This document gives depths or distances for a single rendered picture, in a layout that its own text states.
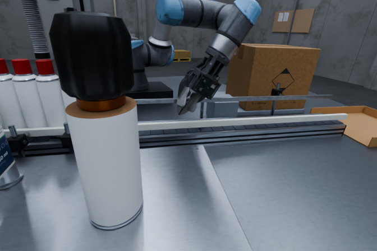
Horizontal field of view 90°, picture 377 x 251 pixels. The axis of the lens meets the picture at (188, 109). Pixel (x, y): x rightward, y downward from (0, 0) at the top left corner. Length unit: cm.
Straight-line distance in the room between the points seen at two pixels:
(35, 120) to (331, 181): 78
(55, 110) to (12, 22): 848
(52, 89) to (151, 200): 37
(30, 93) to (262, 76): 77
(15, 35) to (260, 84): 869
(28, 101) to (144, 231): 43
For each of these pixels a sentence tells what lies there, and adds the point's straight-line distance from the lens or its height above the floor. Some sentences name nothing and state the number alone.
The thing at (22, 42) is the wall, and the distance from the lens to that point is 902.
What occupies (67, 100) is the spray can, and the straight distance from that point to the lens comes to 58.
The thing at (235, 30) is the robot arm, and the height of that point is 117.
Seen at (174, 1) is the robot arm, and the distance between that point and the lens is 53.
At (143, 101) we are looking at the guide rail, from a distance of 61.
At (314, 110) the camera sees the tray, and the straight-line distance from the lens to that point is 103.
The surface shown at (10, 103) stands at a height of 98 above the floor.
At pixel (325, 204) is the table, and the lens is 54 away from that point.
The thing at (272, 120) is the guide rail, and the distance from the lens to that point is 68.
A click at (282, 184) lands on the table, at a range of 54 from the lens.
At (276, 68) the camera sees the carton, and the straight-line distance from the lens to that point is 88.
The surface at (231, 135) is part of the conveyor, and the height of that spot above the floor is 87.
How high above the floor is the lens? 116
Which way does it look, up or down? 22 degrees down
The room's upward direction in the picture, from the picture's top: 3 degrees clockwise
